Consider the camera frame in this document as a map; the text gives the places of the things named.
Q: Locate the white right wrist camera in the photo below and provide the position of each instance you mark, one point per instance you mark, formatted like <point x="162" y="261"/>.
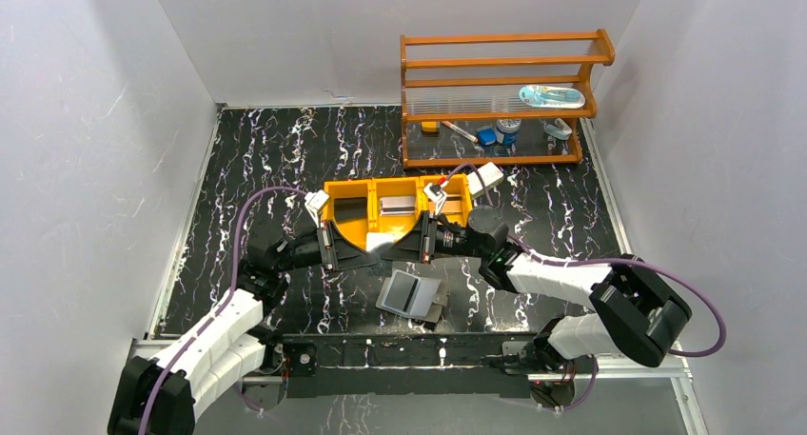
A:
<point x="437" y="196"/>

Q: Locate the teal blister pack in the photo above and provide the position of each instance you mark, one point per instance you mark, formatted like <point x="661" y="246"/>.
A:
<point x="551" y="97"/>

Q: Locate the white jar blue label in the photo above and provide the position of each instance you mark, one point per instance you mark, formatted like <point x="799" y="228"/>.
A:
<point x="507" y="131"/>

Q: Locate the silver card in tray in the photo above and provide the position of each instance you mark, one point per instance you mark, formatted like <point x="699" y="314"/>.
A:
<point x="403" y="205"/>

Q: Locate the white marker pen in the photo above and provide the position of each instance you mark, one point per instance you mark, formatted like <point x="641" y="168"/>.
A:
<point x="465" y="134"/>

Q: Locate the dark card in tray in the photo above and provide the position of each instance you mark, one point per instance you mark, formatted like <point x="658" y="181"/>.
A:
<point x="350" y="209"/>

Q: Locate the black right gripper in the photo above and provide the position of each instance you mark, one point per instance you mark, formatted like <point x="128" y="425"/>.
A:
<point x="426" y="241"/>

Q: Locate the green and white box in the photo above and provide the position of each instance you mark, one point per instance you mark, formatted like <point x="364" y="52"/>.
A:
<point x="483" y="179"/>

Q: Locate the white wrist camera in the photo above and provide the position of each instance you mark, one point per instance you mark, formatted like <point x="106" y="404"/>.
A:
<point x="315" y="202"/>
<point x="437" y="196"/>

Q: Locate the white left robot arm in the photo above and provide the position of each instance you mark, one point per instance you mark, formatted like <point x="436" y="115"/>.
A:
<point x="168" y="392"/>

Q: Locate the orange wooden shelf rack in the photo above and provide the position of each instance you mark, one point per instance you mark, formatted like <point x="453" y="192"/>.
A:
<point x="474" y="80"/>

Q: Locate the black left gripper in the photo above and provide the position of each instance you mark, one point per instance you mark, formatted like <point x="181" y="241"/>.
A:
<point x="325" y="247"/>

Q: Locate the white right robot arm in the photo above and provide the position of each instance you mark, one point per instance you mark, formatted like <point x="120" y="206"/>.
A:
<point x="631" y="310"/>

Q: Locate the brown card in tray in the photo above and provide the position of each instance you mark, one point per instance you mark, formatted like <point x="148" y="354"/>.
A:
<point x="453" y="205"/>

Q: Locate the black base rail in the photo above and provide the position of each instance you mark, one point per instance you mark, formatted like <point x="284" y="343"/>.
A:
<point x="504" y="364"/>

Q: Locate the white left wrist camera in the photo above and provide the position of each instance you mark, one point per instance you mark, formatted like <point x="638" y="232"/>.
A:
<point x="315" y="202"/>

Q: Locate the yellow three-compartment organizer tray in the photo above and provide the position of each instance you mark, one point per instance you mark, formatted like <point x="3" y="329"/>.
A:
<point x="375" y="212"/>

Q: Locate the small blue box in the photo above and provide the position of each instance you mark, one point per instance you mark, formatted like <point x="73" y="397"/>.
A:
<point x="486" y="137"/>

